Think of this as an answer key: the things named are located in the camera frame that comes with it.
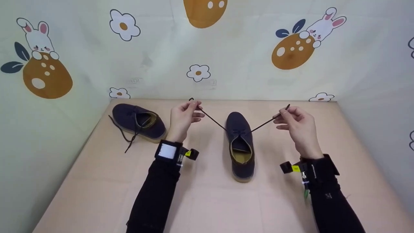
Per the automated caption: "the person's left hand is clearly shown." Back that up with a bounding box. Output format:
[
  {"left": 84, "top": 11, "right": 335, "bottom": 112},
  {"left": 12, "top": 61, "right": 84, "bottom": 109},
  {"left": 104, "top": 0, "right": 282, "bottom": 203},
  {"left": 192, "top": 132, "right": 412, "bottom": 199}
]
[{"left": 166, "top": 101, "right": 205, "bottom": 143}]

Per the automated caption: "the person's right hand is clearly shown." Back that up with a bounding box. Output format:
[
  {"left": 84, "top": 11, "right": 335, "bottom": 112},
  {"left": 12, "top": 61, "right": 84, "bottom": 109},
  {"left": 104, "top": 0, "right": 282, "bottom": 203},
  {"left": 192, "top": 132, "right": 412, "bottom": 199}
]
[{"left": 273, "top": 106, "right": 324, "bottom": 160}]

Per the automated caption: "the dark shoelace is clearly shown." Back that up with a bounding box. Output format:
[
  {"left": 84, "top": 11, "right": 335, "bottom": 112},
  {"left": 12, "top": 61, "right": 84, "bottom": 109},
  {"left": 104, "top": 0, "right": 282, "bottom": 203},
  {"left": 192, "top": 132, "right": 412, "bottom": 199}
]
[
  {"left": 108, "top": 114, "right": 144, "bottom": 154},
  {"left": 188, "top": 98, "right": 291, "bottom": 134}
]

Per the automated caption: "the person's left forearm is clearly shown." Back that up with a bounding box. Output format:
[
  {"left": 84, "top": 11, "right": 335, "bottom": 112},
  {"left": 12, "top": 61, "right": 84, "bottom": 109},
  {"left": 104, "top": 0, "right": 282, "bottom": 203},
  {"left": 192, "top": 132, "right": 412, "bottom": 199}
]
[{"left": 125, "top": 158, "right": 181, "bottom": 233}]

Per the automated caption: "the person's right forearm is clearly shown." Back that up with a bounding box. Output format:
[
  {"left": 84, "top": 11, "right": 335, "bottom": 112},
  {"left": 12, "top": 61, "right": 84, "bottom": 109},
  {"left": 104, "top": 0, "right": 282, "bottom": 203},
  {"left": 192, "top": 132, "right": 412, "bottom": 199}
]
[{"left": 307, "top": 175, "right": 366, "bottom": 233}]

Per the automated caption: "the black wrist band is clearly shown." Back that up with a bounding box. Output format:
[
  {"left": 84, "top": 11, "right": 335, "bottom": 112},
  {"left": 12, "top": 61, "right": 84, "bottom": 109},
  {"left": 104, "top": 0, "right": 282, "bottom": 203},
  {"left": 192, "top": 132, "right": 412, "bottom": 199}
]
[
  {"left": 279, "top": 154, "right": 340, "bottom": 199},
  {"left": 154, "top": 139, "right": 200, "bottom": 167}
]

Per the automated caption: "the dark blue suede shoe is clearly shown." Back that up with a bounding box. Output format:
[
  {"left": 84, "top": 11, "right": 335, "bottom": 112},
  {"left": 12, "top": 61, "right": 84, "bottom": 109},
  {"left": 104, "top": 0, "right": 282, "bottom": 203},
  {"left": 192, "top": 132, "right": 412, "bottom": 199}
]
[
  {"left": 112, "top": 103, "right": 168, "bottom": 143},
  {"left": 225, "top": 112, "right": 256, "bottom": 183}
]

